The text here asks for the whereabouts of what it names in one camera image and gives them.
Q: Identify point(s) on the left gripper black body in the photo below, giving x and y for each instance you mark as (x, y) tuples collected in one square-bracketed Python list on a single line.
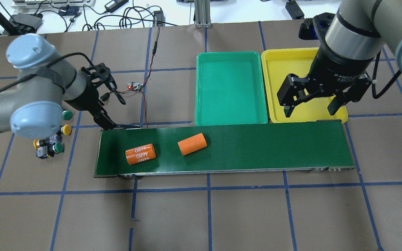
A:
[(86, 96)]

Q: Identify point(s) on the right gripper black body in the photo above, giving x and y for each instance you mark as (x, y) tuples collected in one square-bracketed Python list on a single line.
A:
[(339, 72)]

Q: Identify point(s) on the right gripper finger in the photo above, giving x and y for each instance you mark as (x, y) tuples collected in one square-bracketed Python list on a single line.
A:
[(288, 110), (335, 105)]

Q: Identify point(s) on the green push button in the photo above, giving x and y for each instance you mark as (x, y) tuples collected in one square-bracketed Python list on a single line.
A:
[(67, 115), (49, 151)]

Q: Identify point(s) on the orange cylinder marked 4680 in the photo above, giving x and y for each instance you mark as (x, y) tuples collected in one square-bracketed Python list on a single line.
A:
[(140, 154)]

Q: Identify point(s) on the plain orange cylinder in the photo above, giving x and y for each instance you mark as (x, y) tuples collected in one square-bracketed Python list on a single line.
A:
[(192, 144)]

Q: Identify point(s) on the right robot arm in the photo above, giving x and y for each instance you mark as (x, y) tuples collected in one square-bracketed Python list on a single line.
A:
[(349, 40)]

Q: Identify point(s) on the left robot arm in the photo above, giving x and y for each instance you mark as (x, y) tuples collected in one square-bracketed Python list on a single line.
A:
[(31, 107)]

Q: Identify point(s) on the yellow push button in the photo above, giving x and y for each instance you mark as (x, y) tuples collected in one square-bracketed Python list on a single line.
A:
[(38, 143), (66, 130)]

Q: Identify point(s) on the green conveyor belt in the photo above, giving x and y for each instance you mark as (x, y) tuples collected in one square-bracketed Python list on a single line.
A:
[(230, 149)]

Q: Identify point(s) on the motor controller board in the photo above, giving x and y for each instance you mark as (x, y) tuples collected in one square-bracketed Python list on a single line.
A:
[(135, 87)]

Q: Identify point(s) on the green plastic tray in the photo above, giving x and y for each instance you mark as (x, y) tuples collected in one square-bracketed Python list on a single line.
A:
[(229, 89)]

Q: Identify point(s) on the black power adapter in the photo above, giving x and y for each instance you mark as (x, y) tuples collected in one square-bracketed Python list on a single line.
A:
[(113, 5)]

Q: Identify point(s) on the aluminium frame post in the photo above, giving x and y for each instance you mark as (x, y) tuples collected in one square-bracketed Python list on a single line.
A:
[(202, 14)]

